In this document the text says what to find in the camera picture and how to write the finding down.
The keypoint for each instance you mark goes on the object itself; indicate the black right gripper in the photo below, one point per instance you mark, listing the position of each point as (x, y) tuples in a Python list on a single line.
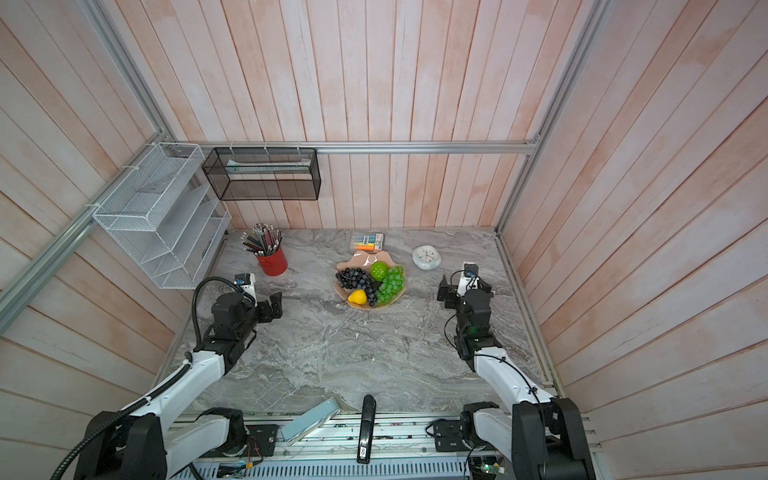
[(451, 290)]

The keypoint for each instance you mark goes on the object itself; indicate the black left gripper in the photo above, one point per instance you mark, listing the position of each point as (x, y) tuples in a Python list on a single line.
[(267, 314)]

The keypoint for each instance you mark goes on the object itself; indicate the green fake grape bunch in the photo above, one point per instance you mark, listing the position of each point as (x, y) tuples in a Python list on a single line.
[(391, 286)]

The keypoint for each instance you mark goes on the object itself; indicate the green bumpy fake fruit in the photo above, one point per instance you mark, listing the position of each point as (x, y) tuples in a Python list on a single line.
[(379, 271)]

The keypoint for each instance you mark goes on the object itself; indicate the yellow fake lemon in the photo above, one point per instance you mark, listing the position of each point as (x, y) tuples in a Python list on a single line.
[(358, 297)]

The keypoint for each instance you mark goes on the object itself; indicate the black fake grape bunch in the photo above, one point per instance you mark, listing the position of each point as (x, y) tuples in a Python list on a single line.
[(350, 279)]

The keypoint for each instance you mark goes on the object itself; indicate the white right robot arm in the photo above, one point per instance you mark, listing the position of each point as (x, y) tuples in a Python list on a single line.
[(540, 434)]

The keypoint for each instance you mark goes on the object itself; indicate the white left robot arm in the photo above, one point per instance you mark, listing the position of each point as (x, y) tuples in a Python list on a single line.
[(137, 442)]

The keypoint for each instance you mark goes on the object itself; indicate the peach scalloped fruit bowl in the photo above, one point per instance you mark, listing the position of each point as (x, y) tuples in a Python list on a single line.
[(365, 260)]

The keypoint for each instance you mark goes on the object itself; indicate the red pencil bucket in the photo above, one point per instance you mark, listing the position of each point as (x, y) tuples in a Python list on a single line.
[(274, 264)]

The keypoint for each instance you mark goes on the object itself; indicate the white and blue clock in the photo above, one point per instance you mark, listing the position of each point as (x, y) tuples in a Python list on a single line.
[(426, 257)]

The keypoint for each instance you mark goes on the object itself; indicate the bundle of coloured pencils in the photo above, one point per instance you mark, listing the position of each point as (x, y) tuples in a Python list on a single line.
[(262, 239)]

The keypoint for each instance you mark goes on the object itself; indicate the highlighter marker pack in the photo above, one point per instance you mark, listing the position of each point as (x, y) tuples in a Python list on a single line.
[(370, 242)]

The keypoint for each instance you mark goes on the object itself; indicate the light blue flat case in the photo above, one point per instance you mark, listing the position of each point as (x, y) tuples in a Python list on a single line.
[(308, 422)]

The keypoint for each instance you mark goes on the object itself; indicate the black stapler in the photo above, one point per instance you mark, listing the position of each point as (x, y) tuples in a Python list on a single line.
[(366, 432)]

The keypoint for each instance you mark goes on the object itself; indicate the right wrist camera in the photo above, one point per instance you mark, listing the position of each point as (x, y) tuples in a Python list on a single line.
[(469, 279)]

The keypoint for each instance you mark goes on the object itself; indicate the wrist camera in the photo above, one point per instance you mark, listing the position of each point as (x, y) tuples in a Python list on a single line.
[(246, 284), (469, 279)]

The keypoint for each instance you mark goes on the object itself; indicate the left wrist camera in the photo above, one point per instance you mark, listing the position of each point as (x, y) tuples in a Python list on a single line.
[(246, 284)]

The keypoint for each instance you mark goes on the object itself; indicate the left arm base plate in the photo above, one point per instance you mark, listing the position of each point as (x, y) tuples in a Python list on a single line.
[(261, 441)]

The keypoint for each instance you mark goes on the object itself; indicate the white wire mesh shelf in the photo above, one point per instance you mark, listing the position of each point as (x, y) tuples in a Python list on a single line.
[(169, 224)]

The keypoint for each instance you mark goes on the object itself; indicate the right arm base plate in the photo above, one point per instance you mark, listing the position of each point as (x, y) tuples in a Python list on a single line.
[(452, 435)]

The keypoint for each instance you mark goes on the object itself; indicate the black mesh wall basket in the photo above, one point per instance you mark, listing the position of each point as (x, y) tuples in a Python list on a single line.
[(263, 173)]

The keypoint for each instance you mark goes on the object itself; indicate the aluminium front rail frame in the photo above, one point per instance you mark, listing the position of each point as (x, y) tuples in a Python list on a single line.
[(344, 433)]

